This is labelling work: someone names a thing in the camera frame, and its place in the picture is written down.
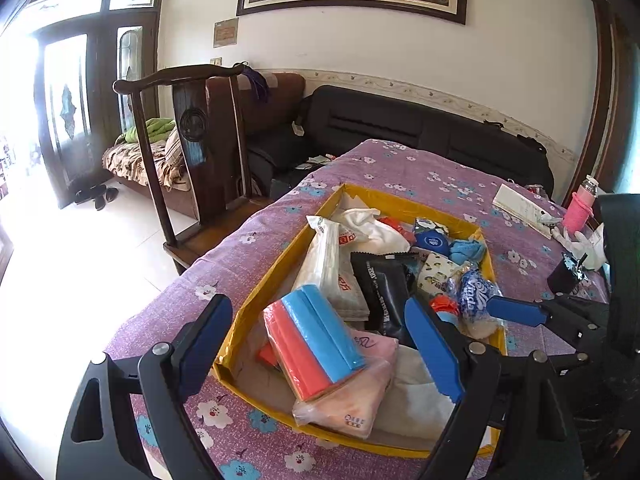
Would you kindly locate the green cloth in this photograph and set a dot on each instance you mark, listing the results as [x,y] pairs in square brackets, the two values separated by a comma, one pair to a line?
[150,130]

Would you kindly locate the pink thermos bottle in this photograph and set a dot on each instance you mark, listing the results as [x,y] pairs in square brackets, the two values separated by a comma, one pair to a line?
[577,210]

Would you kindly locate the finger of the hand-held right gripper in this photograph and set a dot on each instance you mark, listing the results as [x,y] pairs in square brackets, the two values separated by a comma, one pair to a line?
[575,362]
[515,310]

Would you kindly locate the clear white packet red label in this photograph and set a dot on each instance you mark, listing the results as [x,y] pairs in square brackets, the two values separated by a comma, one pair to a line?
[325,265]

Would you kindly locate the black sofa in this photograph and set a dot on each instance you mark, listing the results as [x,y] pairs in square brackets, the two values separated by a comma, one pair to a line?
[375,115]

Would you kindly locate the wooden window frame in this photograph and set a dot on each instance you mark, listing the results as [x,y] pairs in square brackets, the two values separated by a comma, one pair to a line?
[605,85]

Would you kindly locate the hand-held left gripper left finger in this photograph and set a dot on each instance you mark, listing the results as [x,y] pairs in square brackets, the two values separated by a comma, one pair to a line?
[200,345]

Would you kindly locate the brown patterned blanket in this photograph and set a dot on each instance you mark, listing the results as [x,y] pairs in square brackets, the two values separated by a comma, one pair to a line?
[140,165]

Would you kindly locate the black electric motor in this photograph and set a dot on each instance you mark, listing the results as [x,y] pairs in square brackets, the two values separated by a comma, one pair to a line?
[562,275]

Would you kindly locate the purple flowered tablecloth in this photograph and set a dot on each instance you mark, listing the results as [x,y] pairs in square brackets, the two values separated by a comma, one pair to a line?
[280,210]

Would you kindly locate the yellow taped cardboard box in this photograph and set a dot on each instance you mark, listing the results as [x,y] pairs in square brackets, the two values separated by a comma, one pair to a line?
[260,395]

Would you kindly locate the blue and red soft bundle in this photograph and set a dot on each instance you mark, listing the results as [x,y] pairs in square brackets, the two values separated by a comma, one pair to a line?
[470,295]

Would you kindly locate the white papers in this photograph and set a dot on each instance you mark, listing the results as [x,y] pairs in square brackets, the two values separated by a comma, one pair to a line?
[317,161]

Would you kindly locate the small wall plaque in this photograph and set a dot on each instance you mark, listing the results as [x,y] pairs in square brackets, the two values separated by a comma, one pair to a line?
[226,32]

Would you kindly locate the dark wooden chair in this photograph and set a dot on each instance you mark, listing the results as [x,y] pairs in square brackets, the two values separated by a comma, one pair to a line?
[195,125]

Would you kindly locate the purple cloth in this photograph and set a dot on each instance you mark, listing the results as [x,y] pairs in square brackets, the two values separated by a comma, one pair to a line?
[257,87]

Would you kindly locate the pale white tissue pack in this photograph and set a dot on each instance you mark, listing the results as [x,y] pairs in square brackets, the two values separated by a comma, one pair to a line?
[345,405]

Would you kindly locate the blue white flowered tissue pack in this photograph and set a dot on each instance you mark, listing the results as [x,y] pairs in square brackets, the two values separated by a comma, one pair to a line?
[432,240]

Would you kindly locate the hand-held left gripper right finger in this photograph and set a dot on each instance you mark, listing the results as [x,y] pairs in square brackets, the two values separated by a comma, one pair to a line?
[435,350]

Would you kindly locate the white paper booklet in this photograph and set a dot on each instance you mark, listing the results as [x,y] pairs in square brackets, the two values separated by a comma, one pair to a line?
[520,205]

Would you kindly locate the white plastic bag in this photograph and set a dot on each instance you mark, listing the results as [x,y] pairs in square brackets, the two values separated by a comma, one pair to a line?
[415,395]

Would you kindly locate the brown armchair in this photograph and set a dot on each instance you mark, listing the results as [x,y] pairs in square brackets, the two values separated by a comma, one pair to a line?
[270,105]

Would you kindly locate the blue towel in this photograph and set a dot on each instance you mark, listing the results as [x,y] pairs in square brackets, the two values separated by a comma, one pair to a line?
[467,252]

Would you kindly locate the lemon print tissue pack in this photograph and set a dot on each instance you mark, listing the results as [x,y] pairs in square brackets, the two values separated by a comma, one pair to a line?
[435,272]

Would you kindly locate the red and blue cloth pack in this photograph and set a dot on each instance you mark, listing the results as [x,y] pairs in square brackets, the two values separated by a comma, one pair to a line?
[320,340]

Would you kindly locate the white towel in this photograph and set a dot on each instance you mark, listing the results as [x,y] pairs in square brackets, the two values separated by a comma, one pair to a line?
[370,230]

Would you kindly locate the dark slipper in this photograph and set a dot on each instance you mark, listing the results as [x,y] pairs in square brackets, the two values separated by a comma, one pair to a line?
[87,194]
[107,197]

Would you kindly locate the black bag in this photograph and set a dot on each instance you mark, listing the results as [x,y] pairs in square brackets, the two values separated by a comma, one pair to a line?
[530,142]

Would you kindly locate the white work glove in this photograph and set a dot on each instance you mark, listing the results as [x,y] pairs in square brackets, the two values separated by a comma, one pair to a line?
[575,242]

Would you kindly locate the white plastic jar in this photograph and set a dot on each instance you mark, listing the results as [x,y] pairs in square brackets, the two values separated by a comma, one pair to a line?
[597,250]

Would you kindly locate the black tissue packet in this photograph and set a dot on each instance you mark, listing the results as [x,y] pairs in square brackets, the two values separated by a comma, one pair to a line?
[385,295]

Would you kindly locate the dark wooden glass door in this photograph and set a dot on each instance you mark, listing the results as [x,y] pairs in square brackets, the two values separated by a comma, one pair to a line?
[65,110]

